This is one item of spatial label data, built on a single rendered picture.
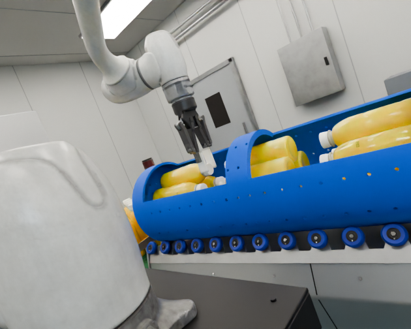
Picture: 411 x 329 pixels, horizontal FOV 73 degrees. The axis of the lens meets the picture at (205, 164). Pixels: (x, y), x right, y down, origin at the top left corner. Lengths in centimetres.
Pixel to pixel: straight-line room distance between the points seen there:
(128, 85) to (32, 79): 483
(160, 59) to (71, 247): 66
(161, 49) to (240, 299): 69
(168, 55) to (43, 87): 490
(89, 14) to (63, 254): 60
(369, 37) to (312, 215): 353
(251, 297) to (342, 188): 29
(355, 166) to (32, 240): 51
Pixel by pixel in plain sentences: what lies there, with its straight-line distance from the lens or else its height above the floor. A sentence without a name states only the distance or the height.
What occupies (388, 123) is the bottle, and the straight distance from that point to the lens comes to 67.
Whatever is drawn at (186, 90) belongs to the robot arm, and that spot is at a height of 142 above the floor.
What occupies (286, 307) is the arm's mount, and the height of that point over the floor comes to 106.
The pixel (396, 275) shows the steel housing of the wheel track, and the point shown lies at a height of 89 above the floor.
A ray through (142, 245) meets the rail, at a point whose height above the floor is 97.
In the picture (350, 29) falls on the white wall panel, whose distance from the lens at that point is 411.
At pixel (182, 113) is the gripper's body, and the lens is 86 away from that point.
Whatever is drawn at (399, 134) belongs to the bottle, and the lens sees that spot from 63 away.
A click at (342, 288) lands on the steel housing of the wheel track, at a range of 73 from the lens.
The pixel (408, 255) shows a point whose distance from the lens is 68.
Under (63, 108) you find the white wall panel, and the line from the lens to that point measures 566.
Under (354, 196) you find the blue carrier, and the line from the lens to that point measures 60.
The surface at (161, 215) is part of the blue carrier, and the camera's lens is 88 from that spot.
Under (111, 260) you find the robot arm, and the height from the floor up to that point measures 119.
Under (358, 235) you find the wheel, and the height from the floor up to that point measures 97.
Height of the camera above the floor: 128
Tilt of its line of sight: 6 degrees down
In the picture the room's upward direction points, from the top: 21 degrees counter-clockwise
